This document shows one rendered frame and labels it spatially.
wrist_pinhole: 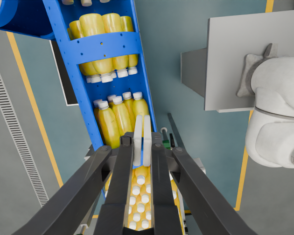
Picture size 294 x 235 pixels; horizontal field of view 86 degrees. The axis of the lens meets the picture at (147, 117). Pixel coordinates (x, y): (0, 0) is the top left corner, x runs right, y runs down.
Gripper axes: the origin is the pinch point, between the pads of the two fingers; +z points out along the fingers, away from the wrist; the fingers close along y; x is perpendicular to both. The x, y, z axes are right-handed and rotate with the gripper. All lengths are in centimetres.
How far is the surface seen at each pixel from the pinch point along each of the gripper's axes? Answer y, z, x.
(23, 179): -164, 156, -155
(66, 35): -23.0, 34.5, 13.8
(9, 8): -55, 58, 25
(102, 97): -20, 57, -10
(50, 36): -61, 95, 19
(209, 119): 76, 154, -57
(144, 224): 2, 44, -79
